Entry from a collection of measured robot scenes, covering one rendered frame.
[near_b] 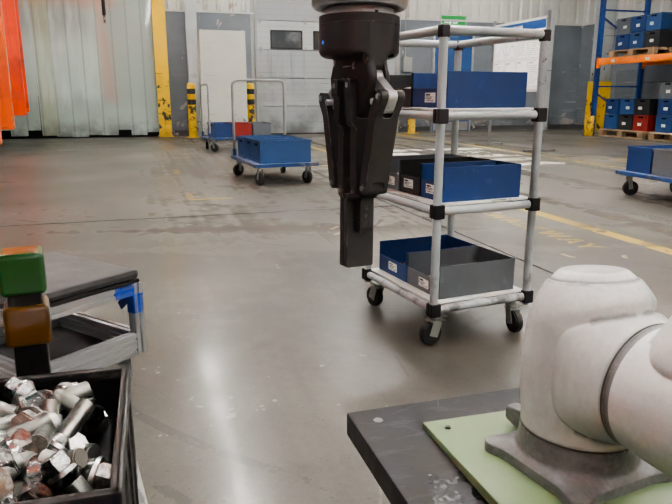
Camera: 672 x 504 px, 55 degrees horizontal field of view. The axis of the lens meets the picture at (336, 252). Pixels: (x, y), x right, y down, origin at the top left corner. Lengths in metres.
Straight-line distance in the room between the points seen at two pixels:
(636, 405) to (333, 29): 0.49
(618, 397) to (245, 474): 0.92
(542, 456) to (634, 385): 0.19
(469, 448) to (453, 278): 1.22
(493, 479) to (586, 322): 0.24
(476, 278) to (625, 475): 1.35
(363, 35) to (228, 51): 11.44
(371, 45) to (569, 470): 0.58
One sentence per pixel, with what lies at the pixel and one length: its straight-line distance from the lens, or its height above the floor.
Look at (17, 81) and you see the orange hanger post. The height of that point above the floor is 0.99.
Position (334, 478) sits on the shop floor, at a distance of 1.47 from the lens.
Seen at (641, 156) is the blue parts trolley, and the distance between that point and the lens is 5.70.
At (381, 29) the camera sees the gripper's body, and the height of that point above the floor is 0.86.
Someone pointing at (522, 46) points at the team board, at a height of 1.51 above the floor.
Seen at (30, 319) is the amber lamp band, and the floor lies 0.60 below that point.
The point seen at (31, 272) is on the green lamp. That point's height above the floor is 0.64.
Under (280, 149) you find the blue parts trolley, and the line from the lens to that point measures 5.91.
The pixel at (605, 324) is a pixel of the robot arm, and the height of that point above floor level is 0.54.
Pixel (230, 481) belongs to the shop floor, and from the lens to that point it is 1.47.
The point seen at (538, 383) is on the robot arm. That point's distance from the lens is 0.87.
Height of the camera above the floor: 0.80
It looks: 14 degrees down
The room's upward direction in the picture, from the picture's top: straight up
